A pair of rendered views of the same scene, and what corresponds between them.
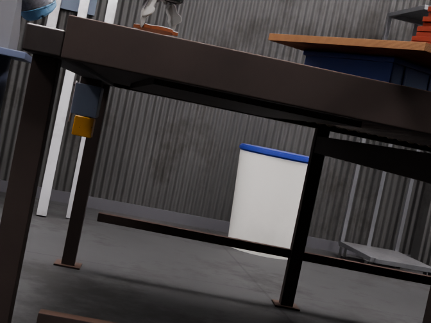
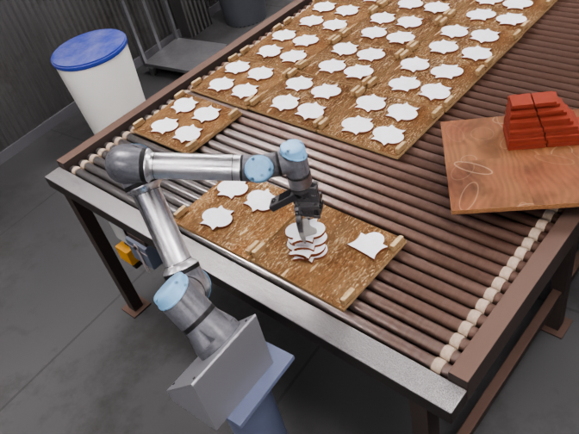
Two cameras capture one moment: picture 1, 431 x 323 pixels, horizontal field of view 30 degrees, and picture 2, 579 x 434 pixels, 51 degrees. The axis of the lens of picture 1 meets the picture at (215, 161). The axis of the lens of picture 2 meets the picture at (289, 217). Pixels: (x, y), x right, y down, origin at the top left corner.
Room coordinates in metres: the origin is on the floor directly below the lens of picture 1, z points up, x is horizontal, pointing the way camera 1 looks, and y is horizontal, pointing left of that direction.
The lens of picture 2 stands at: (1.25, 1.14, 2.41)
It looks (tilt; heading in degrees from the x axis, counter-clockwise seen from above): 41 degrees down; 325
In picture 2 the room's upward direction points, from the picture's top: 14 degrees counter-clockwise
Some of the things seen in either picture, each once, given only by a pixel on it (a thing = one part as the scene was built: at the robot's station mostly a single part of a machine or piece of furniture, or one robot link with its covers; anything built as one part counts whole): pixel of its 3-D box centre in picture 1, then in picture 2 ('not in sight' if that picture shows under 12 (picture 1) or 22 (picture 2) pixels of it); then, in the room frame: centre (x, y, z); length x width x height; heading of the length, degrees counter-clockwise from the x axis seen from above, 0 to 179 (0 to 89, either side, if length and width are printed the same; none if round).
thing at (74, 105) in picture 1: (85, 100); (147, 248); (3.15, 0.55, 0.77); 0.14 x 0.11 x 0.18; 5
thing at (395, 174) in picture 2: not in sight; (323, 149); (2.84, -0.22, 0.90); 1.95 x 0.05 x 0.05; 5
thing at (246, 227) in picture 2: not in sight; (240, 211); (2.82, 0.26, 0.93); 0.41 x 0.35 x 0.02; 5
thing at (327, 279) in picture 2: not in sight; (326, 251); (2.40, 0.22, 0.93); 0.41 x 0.35 x 0.02; 4
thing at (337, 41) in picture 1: (404, 62); (520, 158); (2.07, -0.42, 1.03); 0.50 x 0.50 x 0.02; 39
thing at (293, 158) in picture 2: not in sight; (294, 159); (2.44, 0.25, 1.32); 0.09 x 0.08 x 0.11; 52
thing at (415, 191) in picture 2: not in sight; (315, 156); (2.83, -0.17, 0.90); 1.95 x 0.05 x 0.05; 5
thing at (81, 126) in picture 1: (87, 107); (124, 238); (3.33, 0.56, 0.74); 0.09 x 0.08 x 0.24; 5
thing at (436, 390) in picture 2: (86, 66); (202, 260); (2.78, 0.50, 0.88); 2.08 x 0.09 x 0.06; 5
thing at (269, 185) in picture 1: (270, 200); (106, 88); (5.40, -0.42, 0.34); 0.56 x 0.56 x 0.69
